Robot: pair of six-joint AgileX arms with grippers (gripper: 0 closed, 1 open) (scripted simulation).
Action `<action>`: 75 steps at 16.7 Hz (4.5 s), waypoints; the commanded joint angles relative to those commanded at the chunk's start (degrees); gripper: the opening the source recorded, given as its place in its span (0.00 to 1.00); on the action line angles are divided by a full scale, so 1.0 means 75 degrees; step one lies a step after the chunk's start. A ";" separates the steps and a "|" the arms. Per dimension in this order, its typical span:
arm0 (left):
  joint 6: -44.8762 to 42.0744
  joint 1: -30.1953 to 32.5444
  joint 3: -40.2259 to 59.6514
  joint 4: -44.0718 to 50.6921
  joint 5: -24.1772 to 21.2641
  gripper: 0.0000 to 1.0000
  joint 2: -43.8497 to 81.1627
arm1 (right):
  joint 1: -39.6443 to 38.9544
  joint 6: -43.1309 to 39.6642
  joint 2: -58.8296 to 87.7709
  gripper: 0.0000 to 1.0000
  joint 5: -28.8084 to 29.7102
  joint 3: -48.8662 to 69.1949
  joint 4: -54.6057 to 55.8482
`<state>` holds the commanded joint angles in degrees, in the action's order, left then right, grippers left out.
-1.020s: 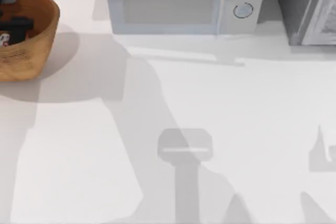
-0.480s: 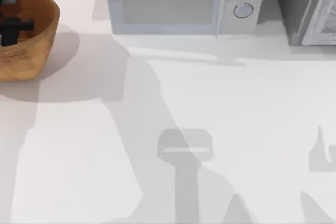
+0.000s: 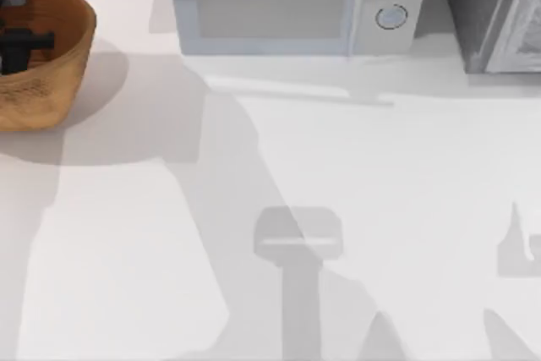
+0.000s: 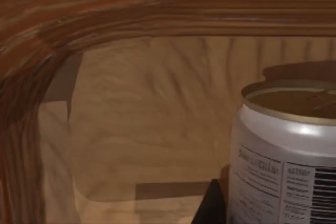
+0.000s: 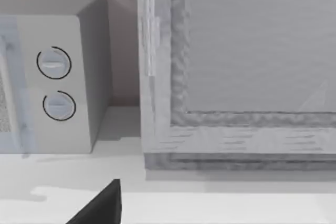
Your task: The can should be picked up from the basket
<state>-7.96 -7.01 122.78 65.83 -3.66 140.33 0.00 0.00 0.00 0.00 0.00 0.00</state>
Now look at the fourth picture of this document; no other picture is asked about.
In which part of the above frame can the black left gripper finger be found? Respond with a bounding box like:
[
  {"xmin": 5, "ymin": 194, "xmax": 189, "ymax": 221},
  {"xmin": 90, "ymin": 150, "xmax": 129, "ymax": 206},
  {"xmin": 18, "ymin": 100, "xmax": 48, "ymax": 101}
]
[{"xmin": 191, "ymin": 178, "xmax": 230, "ymax": 224}]

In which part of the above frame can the silver can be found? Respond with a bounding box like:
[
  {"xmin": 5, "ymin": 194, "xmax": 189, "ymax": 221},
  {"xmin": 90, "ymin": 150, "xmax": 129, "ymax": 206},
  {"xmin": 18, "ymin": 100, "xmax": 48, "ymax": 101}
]
[{"xmin": 227, "ymin": 79, "xmax": 336, "ymax": 224}]

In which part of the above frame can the wooden cupboard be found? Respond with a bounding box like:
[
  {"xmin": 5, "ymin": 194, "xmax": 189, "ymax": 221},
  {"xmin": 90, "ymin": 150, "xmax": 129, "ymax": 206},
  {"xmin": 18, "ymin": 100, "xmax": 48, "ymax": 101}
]
[{"xmin": 0, "ymin": 0, "xmax": 336, "ymax": 224}]

